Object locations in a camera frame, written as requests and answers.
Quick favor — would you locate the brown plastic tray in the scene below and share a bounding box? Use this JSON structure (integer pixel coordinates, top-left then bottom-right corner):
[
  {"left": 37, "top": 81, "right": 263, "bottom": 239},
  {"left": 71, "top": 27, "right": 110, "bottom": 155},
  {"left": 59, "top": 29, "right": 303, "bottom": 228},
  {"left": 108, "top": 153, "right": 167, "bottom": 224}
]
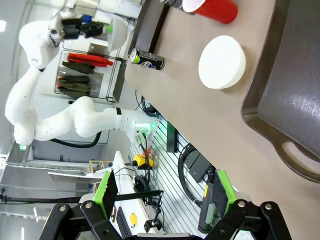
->
[{"left": 133, "top": 0, "right": 171, "bottom": 55}]

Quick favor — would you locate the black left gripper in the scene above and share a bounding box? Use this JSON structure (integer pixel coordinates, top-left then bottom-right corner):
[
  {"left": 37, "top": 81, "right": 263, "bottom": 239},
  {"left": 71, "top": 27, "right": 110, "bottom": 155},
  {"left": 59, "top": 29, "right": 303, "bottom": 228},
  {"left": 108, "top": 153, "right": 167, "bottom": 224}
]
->
[{"left": 61, "top": 18, "right": 112, "bottom": 40}]

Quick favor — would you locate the wooden frame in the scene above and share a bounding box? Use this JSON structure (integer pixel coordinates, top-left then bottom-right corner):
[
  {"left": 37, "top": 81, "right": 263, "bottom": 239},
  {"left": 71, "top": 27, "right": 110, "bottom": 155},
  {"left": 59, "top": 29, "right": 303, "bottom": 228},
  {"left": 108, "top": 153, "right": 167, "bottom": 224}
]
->
[{"left": 84, "top": 159, "right": 114, "bottom": 176}]

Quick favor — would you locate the white desk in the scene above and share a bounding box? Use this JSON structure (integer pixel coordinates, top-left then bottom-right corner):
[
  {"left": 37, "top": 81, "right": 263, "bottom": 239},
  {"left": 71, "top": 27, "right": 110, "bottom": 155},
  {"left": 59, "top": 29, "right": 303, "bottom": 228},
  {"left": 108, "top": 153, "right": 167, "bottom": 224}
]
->
[{"left": 110, "top": 150, "right": 161, "bottom": 236}]

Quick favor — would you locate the grey green hand tool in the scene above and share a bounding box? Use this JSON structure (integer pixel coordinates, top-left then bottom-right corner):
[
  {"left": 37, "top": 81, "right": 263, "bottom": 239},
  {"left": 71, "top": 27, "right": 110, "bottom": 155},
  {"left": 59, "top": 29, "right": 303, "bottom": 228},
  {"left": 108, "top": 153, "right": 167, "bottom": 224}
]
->
[{"left": 197, "top": 164, "right": 222, "bottom": 234}]

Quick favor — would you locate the yellow emergency stop button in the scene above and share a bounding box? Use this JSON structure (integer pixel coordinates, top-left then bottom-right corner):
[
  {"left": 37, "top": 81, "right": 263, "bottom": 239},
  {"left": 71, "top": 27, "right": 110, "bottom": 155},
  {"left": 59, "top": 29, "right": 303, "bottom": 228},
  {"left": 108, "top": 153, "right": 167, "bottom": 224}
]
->
[{"left": 134, "top": 148, "right": 155, "bottom": 171}]

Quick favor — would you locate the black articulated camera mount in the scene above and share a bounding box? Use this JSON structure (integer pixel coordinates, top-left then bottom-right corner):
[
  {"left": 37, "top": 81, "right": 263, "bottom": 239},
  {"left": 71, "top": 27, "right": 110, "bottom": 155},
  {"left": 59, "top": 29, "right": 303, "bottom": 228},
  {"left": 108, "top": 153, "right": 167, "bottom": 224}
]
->
[{"left": 114, "top": 189, "right": 165, "bottom": 232}]

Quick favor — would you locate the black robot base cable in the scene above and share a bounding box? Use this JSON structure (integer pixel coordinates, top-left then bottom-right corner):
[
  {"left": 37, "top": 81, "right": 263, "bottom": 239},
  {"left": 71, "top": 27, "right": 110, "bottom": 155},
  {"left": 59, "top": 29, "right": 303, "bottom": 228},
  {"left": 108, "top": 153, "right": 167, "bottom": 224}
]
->
[{"left": 49, "top": 130, "right": 103, "bottom": 149}]

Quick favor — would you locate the white slotted panel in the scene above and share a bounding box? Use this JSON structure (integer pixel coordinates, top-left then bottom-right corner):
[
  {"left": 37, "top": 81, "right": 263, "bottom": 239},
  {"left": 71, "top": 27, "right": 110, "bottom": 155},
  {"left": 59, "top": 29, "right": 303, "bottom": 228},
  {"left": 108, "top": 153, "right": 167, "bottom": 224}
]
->
[{"left": 126, "top": 116, "right": 226, "bottom": 239}]

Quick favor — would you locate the red plastic cup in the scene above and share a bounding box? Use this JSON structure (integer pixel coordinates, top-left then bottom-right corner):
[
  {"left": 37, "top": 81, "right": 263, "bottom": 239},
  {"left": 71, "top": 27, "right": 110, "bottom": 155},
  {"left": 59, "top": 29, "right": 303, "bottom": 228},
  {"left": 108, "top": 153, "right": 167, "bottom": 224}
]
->
[{"left": 181, "top": 0, "right": 239, "bottom": 25}]

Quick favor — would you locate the yellow small object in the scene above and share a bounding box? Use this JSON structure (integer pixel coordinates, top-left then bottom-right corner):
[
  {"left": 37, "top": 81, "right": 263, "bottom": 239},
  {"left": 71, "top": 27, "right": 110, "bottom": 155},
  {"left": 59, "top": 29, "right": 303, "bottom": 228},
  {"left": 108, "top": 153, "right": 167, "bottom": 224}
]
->
[{"left": 129, "top": 212, "right": 139, "bottom": 229}]

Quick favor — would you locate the red folded garment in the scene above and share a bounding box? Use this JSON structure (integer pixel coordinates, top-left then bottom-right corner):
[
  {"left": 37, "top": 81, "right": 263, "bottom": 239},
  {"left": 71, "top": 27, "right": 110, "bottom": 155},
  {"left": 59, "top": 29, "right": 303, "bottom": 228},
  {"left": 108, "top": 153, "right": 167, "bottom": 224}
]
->
[{"left": 67, "top": 52, "right": 114, "bottom": 68}]

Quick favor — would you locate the rack of red-handled tools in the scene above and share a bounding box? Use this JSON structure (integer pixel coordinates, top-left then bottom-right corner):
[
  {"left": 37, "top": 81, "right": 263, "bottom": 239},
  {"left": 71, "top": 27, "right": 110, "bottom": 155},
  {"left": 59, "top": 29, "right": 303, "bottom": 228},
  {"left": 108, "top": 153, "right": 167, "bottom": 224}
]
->
[{"left": 53, "top": 44, "right": 127, "bottom": 103}]

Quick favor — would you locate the olive green garment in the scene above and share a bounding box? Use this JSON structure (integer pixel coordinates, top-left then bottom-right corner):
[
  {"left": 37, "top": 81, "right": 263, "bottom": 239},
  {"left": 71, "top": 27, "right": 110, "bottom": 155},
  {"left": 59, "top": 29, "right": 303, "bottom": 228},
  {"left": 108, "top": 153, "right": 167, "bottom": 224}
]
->
[
  {"left": 56, "top": 75, "right": 91, "bottom": 96},
  {"left": 61, "top": 60, "right": 96, "bottom": 75}
]

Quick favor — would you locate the black Pepsi can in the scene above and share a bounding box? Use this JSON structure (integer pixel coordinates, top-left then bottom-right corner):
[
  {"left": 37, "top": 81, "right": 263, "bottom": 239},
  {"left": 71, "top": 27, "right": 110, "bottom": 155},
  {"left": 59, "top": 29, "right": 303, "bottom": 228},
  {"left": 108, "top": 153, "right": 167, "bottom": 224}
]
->
[{"left": 127, "top": 47, "right": 166, "bottom": 72}]

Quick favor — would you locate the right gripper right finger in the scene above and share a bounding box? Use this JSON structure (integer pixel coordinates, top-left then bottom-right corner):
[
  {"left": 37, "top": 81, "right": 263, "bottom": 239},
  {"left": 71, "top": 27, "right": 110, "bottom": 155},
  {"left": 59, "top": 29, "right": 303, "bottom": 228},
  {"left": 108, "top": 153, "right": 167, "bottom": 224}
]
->
[{"left": 204, "top": 169, "right": 294, "bottom": 240}]

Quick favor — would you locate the white bowl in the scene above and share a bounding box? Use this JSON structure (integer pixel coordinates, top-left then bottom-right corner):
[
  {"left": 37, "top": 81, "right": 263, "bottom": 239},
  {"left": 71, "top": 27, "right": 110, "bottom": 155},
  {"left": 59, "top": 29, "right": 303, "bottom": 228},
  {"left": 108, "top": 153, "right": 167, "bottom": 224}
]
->
[
  {"left": 198, "top": 35, "right": 247, "bottom": 91},
  {"left": 106, "top": 17, "right": 130, "bottom": 52}
]

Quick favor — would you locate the black keyboard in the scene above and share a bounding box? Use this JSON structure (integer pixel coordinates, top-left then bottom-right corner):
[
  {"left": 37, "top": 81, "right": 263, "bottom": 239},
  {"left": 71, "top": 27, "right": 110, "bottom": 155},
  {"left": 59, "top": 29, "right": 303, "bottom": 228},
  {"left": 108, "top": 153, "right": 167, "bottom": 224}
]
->
[{"left": 115, "top": 206, "right": 133, "bottom": 240}]

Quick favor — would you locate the dark grey tray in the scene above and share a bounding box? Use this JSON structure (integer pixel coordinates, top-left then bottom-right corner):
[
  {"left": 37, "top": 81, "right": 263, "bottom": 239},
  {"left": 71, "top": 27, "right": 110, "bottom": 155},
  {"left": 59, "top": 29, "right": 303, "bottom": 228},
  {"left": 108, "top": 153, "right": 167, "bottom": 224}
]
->
[{"left": 240, "top": 0, "right": 320, "bottom": 184}]

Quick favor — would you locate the black cable bundle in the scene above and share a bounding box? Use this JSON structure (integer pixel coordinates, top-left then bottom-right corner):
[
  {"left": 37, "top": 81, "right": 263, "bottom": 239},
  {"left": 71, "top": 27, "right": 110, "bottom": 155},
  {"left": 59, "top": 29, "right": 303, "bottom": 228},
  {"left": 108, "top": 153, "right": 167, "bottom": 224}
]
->
[{"left": 134, "top": 89, "right": 161, "bottom": 118}]

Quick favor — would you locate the black tripod pole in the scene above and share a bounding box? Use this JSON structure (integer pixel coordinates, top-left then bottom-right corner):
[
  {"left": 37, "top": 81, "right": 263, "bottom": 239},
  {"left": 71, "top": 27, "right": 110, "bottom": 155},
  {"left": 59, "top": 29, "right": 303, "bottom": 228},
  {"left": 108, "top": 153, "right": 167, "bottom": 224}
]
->
[{"left": 0, "top": 186, "right": 83, "bottom": 205}]

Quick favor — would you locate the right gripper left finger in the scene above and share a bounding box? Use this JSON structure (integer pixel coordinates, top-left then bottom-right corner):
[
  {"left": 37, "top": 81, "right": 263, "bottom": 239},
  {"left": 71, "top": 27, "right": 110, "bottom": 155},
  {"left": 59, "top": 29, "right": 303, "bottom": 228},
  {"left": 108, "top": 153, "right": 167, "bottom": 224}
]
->
[{"left": 37, "top": 169, "right": 127, "bottom": 240}]

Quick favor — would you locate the thick black cable loop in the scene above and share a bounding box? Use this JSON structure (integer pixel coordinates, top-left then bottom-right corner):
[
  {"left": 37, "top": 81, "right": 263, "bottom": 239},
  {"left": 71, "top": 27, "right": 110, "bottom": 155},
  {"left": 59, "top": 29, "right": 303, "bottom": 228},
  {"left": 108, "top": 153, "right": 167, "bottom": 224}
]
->
[{"left": 177, "top": 143, "right": 206, "bottom": 206}]

